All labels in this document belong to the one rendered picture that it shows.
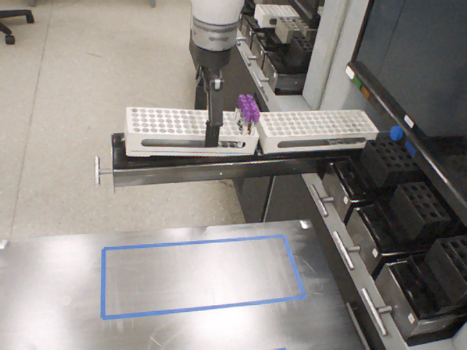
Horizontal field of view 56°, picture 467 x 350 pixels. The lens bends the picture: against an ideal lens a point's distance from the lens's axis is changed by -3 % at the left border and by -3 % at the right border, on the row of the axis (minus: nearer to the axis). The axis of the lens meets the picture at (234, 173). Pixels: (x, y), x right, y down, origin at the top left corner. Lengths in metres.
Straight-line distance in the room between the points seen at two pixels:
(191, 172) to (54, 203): 1.16
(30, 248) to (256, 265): 0.41
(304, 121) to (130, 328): 0.65
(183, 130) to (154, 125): 0.06
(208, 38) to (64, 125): 1.75
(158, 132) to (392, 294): 0.58
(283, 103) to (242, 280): 0.75
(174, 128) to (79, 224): 1.08
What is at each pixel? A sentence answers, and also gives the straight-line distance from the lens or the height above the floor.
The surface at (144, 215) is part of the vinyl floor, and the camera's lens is 2.01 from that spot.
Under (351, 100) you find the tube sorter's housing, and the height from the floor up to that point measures 0.88.
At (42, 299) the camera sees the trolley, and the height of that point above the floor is 0.82.
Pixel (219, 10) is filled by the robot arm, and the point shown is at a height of 1.16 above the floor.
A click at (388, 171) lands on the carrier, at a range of 1.03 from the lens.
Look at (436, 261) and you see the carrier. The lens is 0.93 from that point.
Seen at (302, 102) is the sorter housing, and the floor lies 0.73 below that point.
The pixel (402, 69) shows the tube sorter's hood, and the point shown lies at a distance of 0.98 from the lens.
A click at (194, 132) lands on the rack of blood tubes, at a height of 0.87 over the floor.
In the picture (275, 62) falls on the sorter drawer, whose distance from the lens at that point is 1.47.
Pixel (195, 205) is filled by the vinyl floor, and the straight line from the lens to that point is 2.05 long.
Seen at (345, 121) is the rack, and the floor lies 0.86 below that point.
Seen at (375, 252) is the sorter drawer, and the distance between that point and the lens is 0.96.
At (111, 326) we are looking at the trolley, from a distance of 0.75.
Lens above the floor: 1.48
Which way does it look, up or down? 41 degrees down
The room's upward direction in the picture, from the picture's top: 9 degrees clockwise
